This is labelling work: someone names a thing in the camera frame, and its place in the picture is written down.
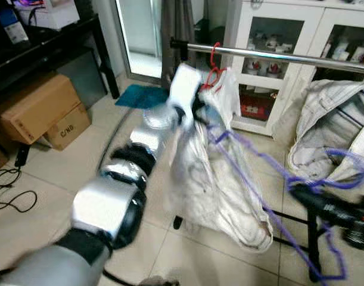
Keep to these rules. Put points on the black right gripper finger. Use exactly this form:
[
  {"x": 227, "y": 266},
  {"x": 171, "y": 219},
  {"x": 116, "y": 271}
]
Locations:
[
  {"x": 316, "y": 208},
  {"x": 310, "y": 193}
]

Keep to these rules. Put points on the purple clothes hanger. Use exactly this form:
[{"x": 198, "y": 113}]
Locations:
[{"x": 348, "y": 152}]

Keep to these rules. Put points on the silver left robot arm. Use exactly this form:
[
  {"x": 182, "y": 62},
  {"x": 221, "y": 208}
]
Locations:
[{"x": 104, "y": 205}]

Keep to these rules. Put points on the red clothes hanger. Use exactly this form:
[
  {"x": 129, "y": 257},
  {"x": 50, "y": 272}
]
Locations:
[{"x": 215, "y": 70}]

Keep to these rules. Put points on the red patterned box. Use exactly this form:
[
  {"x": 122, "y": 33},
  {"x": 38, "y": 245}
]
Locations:
[{"x": 258, "y": 106}]

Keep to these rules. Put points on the blue floor mat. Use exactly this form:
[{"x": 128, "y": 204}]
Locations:
[{"x": 140, "y": 96}]

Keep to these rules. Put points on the off-white hanging jacket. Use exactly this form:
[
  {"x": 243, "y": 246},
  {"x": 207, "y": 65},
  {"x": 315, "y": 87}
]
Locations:
[{"x": 324, "y": 119}]

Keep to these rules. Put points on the long white garment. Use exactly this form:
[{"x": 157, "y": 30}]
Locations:
[{"x": 229, "y": 202}]

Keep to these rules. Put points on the grey curtain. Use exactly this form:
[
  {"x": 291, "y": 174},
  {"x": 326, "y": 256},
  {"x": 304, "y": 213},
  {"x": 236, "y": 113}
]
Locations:
[{"x": 176, "y": 24}]

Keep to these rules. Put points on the small printed cardboard box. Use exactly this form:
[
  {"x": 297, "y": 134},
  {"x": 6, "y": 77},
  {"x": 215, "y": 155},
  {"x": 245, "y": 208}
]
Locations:
[{"x": 68, "y": 128}]

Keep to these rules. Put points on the white glass-door cabinet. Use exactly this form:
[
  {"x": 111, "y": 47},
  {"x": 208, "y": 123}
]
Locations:
[{"x": 317, "y": 30}]

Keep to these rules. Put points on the black desk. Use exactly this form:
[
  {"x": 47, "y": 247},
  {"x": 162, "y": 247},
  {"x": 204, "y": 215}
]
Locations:
[{"x": 50, "y": 47}]

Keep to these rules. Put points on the large brown cardboard box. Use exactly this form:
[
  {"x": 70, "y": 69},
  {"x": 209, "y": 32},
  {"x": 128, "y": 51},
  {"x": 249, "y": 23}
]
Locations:
[{"x": 33, "y": 107}]

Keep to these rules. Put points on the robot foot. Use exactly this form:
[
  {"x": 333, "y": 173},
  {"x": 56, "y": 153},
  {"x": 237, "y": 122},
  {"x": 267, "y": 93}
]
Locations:
[{"x": 158, "y": 281}]

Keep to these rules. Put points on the white box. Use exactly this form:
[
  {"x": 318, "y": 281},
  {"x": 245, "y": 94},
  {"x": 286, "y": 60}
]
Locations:
[{"x": 50, "y": 15}]

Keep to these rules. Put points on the black power adapter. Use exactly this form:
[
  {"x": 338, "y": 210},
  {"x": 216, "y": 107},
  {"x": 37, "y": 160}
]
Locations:
[{"x": 22, "y": 156}]

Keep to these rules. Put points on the white blue-labelled carton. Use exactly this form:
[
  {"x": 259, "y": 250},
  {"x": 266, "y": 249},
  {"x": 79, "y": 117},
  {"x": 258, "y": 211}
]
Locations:
[{"x": 14, "y": 27}]

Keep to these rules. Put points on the black clothes rack frame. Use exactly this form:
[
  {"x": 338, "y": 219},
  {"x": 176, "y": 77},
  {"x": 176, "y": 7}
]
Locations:
[{"x": 313, "y": 238}]

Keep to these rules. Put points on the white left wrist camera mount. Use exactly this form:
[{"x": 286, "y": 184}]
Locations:
[{"x": 184, "y": 86}]

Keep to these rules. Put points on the steel clothes rail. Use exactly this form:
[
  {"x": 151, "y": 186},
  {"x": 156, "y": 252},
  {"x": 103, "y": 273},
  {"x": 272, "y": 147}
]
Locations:
[{"x": 277, "y": 56}]

